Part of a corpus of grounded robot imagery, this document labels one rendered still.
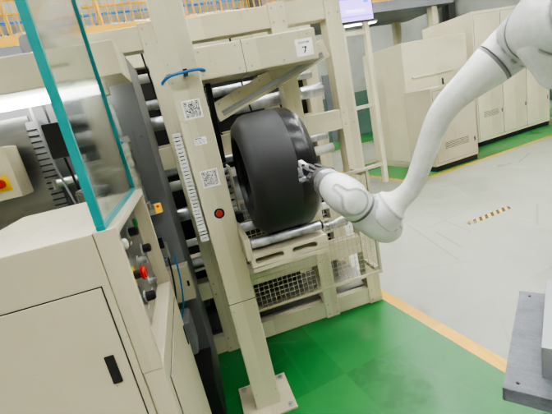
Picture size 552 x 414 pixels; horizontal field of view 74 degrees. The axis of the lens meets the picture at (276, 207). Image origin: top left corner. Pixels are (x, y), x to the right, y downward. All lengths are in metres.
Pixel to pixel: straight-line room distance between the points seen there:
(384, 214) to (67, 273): 0.80
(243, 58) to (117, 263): 1.25
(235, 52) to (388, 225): 1.15
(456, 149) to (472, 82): 5.41
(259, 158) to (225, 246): 0.45
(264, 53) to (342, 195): 1.09
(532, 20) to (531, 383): 0.85
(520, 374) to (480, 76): 0.77
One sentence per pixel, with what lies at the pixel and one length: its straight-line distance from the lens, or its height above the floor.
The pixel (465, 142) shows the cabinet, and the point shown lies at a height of 0.32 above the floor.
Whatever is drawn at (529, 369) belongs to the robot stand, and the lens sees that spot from 1.26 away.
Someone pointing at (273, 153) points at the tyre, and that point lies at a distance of 1.44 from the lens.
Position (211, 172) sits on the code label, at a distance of 1.58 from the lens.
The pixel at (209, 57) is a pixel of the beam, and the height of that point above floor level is 1.73.
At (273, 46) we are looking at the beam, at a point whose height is 1.73.
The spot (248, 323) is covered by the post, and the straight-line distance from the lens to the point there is 1.83.
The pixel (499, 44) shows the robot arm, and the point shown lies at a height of 1.48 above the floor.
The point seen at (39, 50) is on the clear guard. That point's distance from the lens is 0.88.
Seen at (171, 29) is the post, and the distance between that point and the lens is 1.61.
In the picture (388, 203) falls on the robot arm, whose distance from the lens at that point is 1.08.
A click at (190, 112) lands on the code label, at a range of 1.56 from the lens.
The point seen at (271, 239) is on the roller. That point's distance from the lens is 1.60.
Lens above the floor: 1.45
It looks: 15 degrees down
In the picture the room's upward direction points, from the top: 12 degrees counter-clockwise
